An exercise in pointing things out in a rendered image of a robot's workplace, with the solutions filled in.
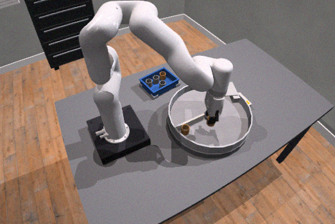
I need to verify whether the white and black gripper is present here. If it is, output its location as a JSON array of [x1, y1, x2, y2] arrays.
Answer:
[[205, 91, 225, 124]]

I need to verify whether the blue open-top crate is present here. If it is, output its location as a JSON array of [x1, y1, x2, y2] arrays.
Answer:
[[139, 67, 180, 96]]

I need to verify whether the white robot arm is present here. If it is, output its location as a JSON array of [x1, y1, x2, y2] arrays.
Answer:
[[79, 1, 240, 144]]

